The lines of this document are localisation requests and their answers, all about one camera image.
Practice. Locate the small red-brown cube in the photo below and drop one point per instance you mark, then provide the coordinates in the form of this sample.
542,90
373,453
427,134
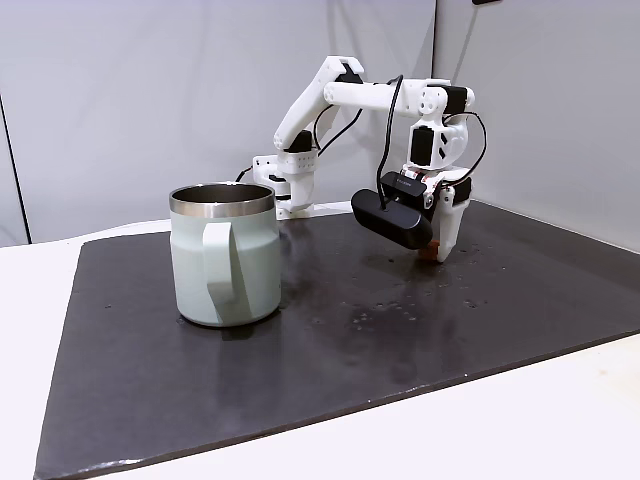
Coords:
426,254

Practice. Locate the black table mat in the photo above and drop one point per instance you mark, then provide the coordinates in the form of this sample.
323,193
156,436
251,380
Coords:
350,360

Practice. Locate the pale green steel mug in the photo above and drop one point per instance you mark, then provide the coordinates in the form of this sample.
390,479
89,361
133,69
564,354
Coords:
225,260

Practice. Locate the black oval camera box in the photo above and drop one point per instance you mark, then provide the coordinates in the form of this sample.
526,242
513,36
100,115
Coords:
390,222

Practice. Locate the dark wall fixture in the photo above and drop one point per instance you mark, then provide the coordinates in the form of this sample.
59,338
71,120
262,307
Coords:
486,1

